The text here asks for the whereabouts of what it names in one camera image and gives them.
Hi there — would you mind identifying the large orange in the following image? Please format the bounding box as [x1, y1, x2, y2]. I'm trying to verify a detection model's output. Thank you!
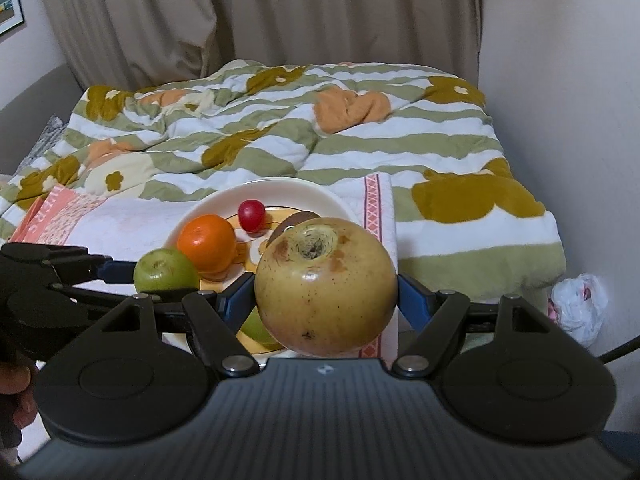
[176, 214, 237, 273]

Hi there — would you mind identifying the red cherry tomato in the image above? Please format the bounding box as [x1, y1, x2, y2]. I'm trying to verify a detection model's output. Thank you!
[237, 199, 266, 233]

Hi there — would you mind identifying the black cable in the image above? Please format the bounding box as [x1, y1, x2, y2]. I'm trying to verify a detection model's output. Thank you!
[599, 334, 640, 365]

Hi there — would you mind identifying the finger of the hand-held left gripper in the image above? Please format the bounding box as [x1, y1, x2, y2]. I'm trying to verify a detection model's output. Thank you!
[47, 282, 151, 308]
[0, 242, 137, 285]

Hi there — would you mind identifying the grey headboard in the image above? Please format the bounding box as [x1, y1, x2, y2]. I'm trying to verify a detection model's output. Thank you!
[0, 62, 85, 176]

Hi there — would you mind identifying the grey patterned pillow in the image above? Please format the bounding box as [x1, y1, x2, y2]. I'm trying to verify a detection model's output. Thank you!
[15, 115, 68, 171]

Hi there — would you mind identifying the person's left hand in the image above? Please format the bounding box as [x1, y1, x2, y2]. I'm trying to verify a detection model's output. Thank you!
[0, 360, 40, 431]

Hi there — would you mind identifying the large yellow apple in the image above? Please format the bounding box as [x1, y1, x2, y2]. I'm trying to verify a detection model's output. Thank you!
[254, 217, 399, 357]

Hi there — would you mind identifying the beige curtain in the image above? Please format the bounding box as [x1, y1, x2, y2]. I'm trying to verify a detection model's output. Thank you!
[32, 0, 483, 93]

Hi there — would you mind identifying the pink printed towel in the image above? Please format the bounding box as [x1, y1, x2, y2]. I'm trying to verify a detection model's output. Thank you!
[10, 172, 401, 361]

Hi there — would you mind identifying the brown kiwi with sticker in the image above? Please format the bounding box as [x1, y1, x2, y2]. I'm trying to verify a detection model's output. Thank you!
[269, 211, 322, 243]

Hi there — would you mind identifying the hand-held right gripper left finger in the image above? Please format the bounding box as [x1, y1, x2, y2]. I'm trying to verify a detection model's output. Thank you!
[92, 272, 261, 378]

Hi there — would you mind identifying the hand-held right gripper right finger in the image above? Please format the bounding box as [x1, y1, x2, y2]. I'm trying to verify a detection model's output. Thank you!
[391, 274, 556, 378]

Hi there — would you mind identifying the large green apple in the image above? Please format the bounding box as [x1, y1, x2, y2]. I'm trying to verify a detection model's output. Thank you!
[133, 247, 201, 293]

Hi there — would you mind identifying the green striped floral blanket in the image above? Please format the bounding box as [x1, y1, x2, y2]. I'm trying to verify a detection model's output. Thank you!
[0, 60, 568, 306]

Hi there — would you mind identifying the white plastic bag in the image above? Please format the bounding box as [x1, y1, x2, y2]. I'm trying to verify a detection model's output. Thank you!
[549, 274, 609, 348]

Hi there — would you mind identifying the small green apple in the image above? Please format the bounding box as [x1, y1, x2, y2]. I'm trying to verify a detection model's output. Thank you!
[239, 306, 283, 352]

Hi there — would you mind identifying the dark blue cloth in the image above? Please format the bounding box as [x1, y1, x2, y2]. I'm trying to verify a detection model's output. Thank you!
[602, 429, 640, 468]

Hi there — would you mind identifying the cream cartoon print plate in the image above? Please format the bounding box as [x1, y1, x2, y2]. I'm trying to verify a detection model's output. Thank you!
[165, 178, 363, 356]

